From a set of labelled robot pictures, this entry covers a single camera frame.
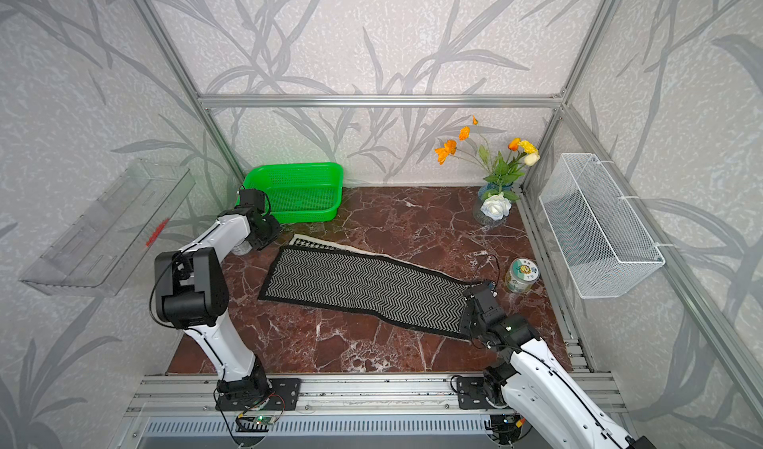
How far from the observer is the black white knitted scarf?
867 millimetres

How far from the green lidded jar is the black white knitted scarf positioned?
11 centimetres

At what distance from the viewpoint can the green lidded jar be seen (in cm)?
88
